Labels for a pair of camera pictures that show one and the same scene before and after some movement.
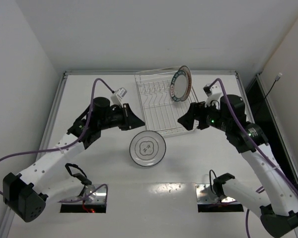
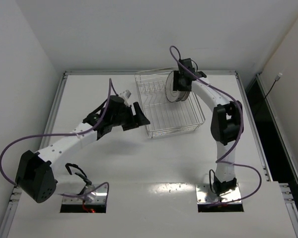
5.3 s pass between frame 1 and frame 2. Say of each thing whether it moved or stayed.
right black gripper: moved
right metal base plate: stayed
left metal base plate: stayed
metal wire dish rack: stayed
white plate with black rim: moved
